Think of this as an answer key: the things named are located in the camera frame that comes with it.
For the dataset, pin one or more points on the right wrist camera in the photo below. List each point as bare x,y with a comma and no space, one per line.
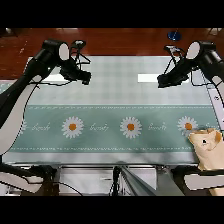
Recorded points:
173,50

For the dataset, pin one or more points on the cream T-shirt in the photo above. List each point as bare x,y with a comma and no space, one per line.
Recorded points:
208,150

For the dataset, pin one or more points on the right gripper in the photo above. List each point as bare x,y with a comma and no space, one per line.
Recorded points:
168,80

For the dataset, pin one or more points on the silver frame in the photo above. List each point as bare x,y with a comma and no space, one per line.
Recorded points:
143,180

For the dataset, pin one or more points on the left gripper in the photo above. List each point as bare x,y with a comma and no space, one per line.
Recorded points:
81,76

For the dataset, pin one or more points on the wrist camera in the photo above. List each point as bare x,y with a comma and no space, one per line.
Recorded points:
78,45
173,50

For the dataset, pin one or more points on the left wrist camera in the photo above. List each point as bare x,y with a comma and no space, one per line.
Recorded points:
78,45

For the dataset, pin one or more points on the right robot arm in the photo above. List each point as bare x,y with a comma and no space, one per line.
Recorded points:
206,55

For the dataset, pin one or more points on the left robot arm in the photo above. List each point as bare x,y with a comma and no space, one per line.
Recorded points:
15,96

